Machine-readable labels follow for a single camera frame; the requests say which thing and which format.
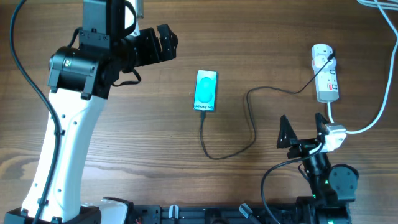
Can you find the blue screen smartphone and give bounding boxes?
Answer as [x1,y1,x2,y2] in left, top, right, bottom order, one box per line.
[193,70,218,111]

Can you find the white power strip cord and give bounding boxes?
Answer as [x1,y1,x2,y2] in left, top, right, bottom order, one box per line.
[326,0,398,135]

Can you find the black charging cable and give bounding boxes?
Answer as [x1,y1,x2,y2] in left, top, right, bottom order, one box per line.
[199,50,336,161]

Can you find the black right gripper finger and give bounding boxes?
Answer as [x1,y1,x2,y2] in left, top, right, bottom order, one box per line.
[315,113,328,135]
[277,115,299,149]

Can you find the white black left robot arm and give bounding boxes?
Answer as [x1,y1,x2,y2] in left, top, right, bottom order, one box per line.
[4,1,178,223]

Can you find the white cables top right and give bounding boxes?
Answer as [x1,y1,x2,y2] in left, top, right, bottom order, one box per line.
[356,0,398,11]

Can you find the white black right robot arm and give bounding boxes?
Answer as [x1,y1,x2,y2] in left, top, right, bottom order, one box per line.
[261,113,359,223]

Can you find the white power strip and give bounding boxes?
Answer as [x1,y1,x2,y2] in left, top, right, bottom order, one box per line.
[312,44,339,103]

